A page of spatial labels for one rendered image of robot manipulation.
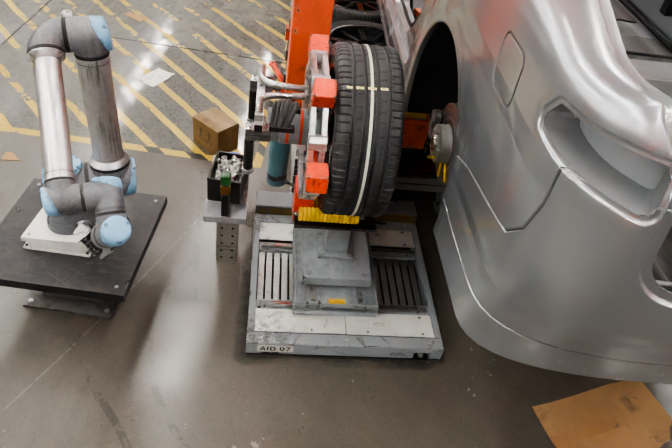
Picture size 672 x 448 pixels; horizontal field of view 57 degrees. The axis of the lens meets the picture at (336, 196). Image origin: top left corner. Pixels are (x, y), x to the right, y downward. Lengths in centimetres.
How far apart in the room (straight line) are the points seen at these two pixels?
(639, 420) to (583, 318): 141
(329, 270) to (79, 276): 100
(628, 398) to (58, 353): 236
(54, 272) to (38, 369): 38
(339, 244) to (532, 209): 137
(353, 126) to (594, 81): 95
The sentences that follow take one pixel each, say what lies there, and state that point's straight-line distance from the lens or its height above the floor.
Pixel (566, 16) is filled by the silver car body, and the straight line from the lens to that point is 154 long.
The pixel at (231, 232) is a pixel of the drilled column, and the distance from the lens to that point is 288.
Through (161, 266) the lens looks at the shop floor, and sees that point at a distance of 300.
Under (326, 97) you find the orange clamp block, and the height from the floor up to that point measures 112.
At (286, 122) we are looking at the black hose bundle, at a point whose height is 99.
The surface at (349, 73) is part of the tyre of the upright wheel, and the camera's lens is 216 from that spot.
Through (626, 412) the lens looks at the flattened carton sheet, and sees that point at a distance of 298.
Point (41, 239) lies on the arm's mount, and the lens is 268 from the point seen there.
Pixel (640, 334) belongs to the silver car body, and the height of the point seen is 107.
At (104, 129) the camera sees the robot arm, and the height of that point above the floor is 81.
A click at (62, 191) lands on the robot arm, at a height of 88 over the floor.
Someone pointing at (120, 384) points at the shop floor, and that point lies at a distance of 262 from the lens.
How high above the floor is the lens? 216
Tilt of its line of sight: 39 degrees down
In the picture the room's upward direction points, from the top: 10 degrees clockwise
